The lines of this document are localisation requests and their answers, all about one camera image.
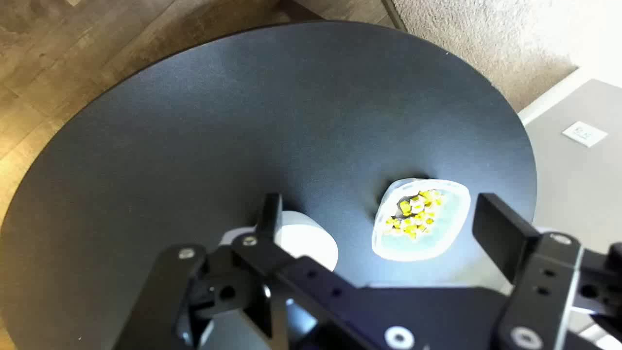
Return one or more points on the white cup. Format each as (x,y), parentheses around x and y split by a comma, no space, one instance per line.
(312,244)

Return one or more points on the white square sticker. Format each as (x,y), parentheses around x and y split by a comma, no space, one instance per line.
(586,135)

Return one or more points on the yellow food pieces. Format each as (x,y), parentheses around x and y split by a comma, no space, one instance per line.
(415,215)

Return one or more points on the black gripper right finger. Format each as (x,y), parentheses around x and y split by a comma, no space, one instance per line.
(503,227)

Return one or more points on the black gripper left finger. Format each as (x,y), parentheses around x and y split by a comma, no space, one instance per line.
(271,217)

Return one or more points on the clear plastic food container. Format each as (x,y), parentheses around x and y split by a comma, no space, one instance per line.
(456,207)

